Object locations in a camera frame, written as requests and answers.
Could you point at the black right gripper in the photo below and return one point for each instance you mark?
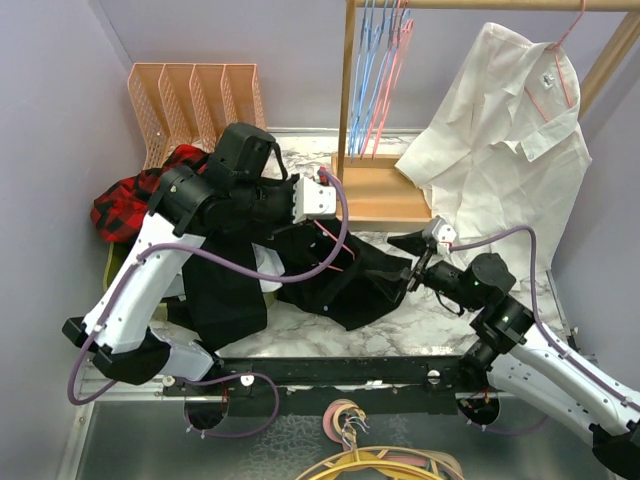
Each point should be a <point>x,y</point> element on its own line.
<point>392,281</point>

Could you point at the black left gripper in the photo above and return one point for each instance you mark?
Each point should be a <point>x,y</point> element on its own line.
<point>288,186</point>

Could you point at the black button shirt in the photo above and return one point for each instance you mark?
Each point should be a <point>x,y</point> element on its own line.
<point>223,306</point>

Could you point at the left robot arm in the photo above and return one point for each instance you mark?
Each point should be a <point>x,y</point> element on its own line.
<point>187,207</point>

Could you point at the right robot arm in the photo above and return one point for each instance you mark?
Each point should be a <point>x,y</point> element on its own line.
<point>518,354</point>

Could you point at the white crumpled shirt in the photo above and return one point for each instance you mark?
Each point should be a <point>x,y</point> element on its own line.
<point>267,262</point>

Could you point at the red black plaid shirt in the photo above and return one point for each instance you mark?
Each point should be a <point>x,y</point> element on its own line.
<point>118,213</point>

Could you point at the white hanging shirt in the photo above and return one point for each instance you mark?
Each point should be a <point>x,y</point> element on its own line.
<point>503,150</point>

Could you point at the pink hanger pile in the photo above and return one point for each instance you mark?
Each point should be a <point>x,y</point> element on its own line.
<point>343,420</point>

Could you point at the yellow hanger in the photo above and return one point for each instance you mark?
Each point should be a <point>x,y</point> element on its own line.
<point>357,459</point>

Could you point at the blue hanger bundle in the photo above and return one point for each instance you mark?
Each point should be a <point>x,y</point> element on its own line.
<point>374,47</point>

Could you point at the pink hanger bundle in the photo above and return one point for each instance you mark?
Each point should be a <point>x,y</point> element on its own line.
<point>403,30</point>

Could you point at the pink hanger holding shirt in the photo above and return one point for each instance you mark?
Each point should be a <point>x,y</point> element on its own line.
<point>566,74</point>

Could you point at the wooden clothes rack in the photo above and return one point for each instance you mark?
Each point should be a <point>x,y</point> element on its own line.
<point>378,198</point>

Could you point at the peach file organizer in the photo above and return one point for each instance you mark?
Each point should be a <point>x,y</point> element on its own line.
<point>191,103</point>

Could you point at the green laundry basket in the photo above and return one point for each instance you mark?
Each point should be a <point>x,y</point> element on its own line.
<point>118,253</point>

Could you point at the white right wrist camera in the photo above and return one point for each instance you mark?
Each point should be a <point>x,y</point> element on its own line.
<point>439,236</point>

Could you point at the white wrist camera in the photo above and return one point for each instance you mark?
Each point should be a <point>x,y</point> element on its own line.
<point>439,236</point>
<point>313,200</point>

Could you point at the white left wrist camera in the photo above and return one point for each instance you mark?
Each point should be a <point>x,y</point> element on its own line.
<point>313,200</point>

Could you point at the black mounting rail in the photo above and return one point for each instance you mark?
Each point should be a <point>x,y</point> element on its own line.
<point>306,385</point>

